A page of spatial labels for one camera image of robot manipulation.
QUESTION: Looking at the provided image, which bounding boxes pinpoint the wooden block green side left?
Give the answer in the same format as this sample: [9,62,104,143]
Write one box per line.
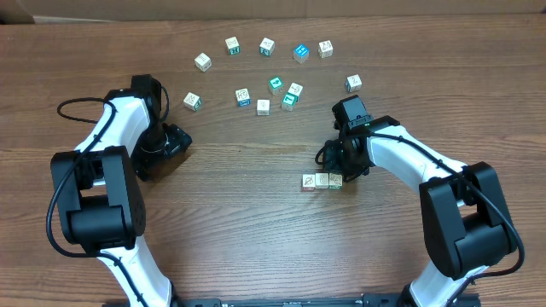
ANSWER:
[183,92,202,112]

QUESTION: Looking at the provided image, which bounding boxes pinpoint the green top block number seven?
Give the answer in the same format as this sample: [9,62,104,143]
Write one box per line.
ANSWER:
[282,93,298,112]

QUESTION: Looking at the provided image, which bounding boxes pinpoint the wooden block green side top row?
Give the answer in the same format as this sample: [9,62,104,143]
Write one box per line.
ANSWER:
[259,38,275,57]

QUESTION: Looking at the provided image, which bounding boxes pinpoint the plain wooden block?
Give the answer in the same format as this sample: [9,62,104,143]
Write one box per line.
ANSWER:
[195,53,212,72]
[256,99,270,116]

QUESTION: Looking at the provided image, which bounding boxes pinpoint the blue top wooden block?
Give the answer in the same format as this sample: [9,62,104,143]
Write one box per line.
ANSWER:
[293,44,310,64]

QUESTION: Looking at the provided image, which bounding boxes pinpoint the wooden block red side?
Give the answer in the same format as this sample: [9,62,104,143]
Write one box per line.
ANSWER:
[302,174,317,191]

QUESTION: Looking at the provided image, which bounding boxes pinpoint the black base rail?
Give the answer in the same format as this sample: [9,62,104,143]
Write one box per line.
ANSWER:
[175,293,399,307]

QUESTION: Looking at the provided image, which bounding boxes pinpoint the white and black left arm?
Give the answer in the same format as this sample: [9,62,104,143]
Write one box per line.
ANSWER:
[46,74,192,306]

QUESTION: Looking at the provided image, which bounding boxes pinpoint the wooden block green H side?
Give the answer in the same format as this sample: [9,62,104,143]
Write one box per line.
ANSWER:
[225,37,241,55]

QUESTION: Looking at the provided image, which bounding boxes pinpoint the wooden block blue side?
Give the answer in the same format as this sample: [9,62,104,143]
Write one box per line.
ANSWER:
[345,74,363,93]
[235,88,252,107]

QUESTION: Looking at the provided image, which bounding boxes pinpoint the wooden block green R side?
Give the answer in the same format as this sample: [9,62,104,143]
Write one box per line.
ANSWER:
[328,173,343,189]

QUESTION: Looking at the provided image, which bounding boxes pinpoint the wooden block animal drawing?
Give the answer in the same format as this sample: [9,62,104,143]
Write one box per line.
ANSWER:
[318,40,334,58]

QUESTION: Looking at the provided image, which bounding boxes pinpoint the wooden block anchor drawing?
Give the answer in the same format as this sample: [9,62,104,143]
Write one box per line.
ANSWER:
[288,83,304,101]

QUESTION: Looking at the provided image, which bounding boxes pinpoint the plain wooden block centre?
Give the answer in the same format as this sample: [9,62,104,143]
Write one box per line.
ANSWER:
[256,99,270,116]

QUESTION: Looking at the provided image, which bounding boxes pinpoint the wooden block blue side right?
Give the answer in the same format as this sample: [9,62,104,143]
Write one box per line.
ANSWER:
[345,74,363,93]

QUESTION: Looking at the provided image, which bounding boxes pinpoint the plain wooden block far left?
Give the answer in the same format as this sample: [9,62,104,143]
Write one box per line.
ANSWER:
[195,53,212,72]

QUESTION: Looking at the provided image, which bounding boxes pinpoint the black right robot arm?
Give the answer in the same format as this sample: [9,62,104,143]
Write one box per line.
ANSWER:
[315,96,525,306]

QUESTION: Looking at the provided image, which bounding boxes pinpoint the wooden block turtle drawing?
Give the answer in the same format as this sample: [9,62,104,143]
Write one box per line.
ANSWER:
[315,172,329,189]

